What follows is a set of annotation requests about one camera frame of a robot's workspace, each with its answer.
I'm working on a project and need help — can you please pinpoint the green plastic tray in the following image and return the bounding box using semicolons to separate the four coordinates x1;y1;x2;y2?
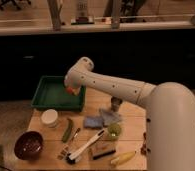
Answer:
31;76;86;112

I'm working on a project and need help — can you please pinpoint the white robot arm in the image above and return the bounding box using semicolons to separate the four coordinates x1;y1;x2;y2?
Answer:
64;57;195;171

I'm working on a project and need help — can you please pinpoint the blue sponge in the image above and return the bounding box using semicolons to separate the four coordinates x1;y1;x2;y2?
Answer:
83;116;103;129

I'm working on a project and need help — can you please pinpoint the white handled brush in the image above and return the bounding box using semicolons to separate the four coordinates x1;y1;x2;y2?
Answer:
66;129;105;164

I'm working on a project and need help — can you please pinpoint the red apple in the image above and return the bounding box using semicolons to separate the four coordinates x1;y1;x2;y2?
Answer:
66;87;80;96

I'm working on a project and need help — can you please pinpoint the small metal cup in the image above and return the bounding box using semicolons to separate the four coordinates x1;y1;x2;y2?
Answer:
111;97;122;112

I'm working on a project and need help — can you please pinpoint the green cup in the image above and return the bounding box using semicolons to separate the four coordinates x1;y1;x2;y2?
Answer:
107;123;122;140

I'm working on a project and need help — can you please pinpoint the dark brown bowl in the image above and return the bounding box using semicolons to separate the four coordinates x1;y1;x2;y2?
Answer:
14;131;43;160

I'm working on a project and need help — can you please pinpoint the yellow corn cob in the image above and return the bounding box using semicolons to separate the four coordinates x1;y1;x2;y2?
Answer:
110;151;136;167

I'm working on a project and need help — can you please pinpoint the green cucumber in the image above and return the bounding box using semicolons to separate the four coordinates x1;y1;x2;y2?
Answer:
62;118;74;143

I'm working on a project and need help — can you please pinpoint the grey cloth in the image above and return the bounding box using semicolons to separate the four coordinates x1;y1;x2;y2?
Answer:
99;109;122;126

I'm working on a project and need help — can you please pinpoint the white paper cup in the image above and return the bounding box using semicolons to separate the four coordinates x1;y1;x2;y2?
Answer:
41;109;58;128

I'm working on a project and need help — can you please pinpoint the metal fork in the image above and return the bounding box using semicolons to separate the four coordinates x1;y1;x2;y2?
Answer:
57;128;81;160

